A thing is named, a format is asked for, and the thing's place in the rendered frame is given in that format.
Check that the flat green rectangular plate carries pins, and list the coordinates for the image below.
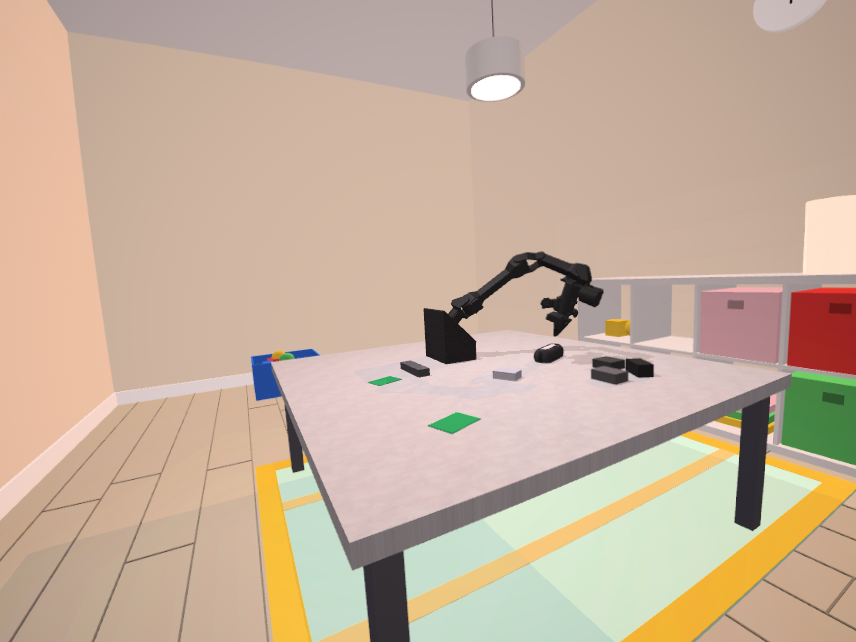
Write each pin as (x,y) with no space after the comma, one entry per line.
(454,423)

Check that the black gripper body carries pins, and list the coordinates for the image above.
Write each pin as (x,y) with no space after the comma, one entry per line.
(565,309)

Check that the small green block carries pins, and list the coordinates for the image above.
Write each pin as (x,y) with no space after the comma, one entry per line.
(383,381)

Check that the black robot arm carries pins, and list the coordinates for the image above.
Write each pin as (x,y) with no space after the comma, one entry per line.
(577,284)

